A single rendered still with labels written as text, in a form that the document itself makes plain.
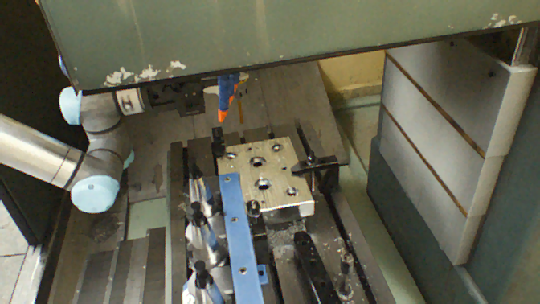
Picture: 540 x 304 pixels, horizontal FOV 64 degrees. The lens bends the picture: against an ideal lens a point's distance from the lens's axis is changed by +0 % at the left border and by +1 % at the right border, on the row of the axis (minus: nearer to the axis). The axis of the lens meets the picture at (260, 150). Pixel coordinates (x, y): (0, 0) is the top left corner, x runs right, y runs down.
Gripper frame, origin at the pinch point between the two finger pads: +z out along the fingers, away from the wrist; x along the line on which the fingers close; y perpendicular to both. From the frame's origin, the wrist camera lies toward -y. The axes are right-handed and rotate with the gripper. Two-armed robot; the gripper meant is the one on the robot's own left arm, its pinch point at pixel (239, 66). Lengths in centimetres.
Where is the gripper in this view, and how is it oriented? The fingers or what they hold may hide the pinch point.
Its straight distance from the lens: 88.0
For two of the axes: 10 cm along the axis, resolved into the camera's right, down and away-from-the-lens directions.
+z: 9.8, -1.9, 0.7
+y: 1.1, 7.8, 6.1
